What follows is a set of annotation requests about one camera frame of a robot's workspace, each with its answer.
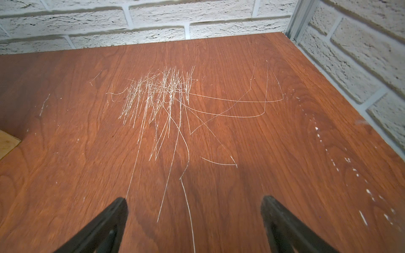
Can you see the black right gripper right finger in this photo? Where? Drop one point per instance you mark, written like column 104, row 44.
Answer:
column 286, row 233

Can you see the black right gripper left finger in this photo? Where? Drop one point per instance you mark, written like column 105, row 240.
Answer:
column 103, row 234

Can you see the right aluminium corner post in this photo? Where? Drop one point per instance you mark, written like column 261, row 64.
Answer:
column 300, row 18

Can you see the light wooden shelf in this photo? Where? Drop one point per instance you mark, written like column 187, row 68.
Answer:
column 7, row 143

